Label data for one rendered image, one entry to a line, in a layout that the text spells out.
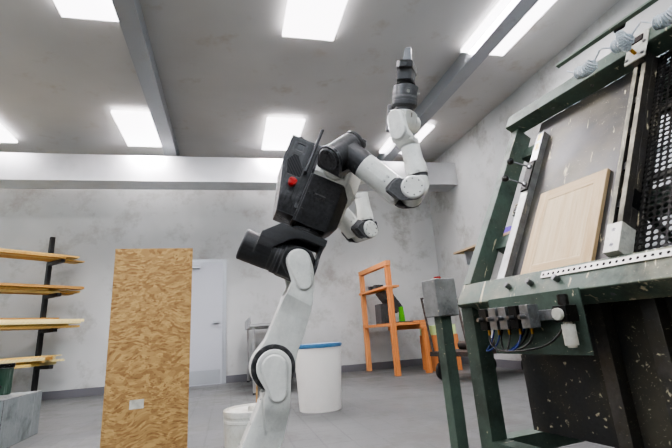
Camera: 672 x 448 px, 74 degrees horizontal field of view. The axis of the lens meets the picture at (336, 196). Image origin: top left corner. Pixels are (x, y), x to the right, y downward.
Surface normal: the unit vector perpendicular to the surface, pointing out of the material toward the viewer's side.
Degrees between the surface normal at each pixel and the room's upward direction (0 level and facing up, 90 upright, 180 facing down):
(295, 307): 111
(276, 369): 90
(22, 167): 90
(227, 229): 90
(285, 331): 90
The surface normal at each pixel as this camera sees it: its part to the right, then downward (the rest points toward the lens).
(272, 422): 0.26, 0.13
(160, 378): 0.29, -0.30
